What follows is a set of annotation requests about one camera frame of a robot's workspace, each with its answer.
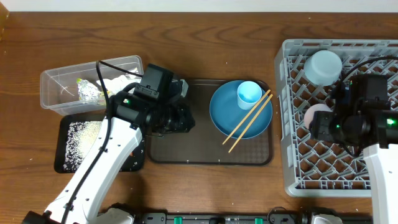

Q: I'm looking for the pink cup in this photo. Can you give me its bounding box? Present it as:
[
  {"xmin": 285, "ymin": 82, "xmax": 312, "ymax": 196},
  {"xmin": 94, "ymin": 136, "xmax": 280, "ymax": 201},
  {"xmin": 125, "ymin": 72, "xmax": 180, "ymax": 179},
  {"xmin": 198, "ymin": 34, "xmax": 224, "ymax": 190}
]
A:
[{"xmin": 303, "ymin": 104, "xmax": 331, "ymax": 129}]

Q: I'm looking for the dark blue plate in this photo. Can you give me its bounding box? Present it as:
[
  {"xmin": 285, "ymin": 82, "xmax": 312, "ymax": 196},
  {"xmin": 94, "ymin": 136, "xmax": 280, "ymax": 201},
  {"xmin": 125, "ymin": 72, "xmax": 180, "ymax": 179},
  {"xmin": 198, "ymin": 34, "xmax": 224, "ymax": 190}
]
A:
[{"xmin": 210, "ymin": 80, "xmax": 273, "ymax": 139}]

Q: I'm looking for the light blue bowl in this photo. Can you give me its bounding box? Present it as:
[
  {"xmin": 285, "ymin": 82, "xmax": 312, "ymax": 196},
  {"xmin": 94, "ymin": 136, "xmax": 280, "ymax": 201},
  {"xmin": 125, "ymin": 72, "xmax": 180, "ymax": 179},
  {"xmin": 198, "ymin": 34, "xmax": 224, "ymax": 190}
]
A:
[{"xmin": 303, "ymin": 50, "xmax": 343, "ymax": 86}]

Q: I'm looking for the wooden chopstick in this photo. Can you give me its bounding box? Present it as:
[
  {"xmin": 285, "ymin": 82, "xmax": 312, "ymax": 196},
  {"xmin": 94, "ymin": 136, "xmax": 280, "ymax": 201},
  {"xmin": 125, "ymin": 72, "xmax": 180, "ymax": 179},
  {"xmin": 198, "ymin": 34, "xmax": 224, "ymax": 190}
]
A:
[
  {"xmin": 221, "ymin": 89, "xmax": 271, "ymax": 146},
  {"xmin": 228, "ymin": 93, "xmax": 274, "ymax": 154}
]

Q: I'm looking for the white napkin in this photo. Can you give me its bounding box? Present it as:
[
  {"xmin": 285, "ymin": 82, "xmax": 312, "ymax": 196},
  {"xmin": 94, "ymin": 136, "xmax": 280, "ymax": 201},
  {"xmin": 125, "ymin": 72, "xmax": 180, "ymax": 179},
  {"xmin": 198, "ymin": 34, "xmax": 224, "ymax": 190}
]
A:
[{"xmin": 102, "ymin": 73, "xmax": 141, "ymax": 95}]

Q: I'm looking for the yellow snack wrapper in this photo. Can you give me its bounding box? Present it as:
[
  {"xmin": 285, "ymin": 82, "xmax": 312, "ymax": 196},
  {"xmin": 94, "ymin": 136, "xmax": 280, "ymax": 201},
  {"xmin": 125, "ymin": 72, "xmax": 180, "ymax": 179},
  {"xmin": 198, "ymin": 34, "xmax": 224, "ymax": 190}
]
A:
[{"xmin": 97, "ymin": 91, "xmax": 106, "ymax": 105}]

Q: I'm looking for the light blue cup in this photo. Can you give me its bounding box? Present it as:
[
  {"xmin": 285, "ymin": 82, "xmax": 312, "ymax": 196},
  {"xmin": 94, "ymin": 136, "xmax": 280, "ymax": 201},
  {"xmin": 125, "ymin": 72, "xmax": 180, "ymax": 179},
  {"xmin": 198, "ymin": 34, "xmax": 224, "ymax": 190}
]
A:
[{"xmin": 237, "ymin": 81, "xmax": 262, "ymax": 110}]

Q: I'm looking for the aluminium foil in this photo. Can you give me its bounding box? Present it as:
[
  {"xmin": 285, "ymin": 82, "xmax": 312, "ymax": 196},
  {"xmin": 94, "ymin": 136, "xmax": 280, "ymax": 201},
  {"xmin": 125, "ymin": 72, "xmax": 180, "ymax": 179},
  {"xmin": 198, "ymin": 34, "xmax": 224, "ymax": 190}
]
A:
[{"xmin": 76, "ymin": 78, "xmax": 101, "ymax": 101}]

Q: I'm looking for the white rice pile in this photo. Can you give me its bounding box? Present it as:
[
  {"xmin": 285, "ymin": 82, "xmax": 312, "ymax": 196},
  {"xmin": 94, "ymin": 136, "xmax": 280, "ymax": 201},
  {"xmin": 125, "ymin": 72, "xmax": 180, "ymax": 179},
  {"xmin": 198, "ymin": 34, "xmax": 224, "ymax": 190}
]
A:
[{"xmin": 63, "ymin": 121, "xmax": 101, "ymax": 172}]

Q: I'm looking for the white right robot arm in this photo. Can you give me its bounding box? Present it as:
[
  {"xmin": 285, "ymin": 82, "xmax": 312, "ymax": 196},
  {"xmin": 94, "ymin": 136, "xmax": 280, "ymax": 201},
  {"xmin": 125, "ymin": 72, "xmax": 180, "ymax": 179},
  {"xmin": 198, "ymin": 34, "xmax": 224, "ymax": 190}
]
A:
[{"xmin": 305, "ymin": 74, "xmax": 397, "ymax": 223}]

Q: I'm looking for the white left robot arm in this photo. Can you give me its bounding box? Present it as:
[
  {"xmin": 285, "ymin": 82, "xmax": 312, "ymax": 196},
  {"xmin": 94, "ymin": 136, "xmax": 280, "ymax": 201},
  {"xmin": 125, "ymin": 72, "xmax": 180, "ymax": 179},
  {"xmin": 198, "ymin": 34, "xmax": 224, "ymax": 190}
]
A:
[{"xmin": 23, "ymin": 64, "xmax": 195, "ymax": 224}]

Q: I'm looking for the grey dishwasher rack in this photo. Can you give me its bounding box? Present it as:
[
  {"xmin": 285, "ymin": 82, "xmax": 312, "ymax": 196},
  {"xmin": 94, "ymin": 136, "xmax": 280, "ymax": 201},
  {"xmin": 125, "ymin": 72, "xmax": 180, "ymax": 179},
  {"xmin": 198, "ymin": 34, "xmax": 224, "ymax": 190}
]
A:
[{"xmin": 274, "ymin": 39, "xmax": 397, "ymax": 197}]

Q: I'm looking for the black waste tray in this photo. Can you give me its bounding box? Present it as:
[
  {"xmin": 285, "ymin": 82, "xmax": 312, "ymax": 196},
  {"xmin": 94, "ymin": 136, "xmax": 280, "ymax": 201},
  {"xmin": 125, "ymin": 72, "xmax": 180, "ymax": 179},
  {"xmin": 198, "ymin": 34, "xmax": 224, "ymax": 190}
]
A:
[{"xmin": 53, "ymin": 113, "xmax": 146, "ymax": 174}]

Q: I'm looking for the brown serving tray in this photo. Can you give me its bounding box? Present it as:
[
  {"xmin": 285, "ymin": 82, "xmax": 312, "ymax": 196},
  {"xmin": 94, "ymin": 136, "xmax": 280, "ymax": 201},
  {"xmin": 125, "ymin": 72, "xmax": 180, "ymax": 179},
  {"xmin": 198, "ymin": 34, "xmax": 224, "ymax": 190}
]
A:
[{"xmin": 145, "ymin": 80, "xmax": 274, "ymax": 166}]

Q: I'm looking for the clear plastic bin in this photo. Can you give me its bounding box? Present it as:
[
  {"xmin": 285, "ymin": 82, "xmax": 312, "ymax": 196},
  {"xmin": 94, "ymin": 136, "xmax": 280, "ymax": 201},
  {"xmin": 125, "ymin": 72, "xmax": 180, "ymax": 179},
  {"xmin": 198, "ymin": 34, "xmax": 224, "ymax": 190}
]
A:
[{"xmin": 40, "ymin": 55, "xmax": 144, "ymax": 116}]

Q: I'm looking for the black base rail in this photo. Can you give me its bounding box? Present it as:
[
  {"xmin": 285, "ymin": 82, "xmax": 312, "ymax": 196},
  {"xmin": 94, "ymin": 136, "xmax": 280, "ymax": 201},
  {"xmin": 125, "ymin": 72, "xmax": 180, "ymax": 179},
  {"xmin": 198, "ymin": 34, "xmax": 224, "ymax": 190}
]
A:
[{"xmin": 102, "ymin": 203, "xmax": 374, "ymax": 224}]

